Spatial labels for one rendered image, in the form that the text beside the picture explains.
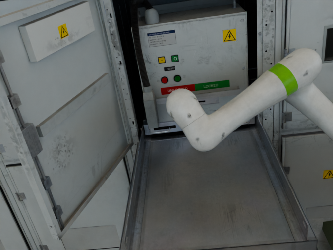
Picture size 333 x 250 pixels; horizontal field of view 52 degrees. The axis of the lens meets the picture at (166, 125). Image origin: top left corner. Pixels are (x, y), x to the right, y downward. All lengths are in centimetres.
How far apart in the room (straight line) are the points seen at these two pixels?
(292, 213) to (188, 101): 51
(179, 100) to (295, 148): 82
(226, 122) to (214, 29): 51
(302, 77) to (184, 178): 59
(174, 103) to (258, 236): 50
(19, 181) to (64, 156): 71
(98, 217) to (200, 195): 84
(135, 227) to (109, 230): 85
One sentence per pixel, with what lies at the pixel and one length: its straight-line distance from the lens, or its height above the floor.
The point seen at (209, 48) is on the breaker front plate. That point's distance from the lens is 153.
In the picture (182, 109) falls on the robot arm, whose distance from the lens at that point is 111.
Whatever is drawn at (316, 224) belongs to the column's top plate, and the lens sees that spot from 136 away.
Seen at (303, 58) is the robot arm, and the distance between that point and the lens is 124.
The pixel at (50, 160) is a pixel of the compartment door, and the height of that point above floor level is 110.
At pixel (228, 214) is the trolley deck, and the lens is 123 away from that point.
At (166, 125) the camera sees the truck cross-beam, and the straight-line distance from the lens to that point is 166.
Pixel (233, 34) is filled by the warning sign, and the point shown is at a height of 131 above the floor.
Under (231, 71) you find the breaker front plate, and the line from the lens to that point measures 157.
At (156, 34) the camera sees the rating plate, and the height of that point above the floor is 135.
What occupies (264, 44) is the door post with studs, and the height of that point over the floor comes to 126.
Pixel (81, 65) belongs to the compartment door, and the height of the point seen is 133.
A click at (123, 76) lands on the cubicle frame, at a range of 153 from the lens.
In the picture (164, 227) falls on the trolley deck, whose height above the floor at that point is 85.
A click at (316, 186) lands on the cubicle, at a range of 196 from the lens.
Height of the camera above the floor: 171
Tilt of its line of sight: 29 degrees down
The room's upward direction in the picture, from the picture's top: 9 degrees counter-clockwise
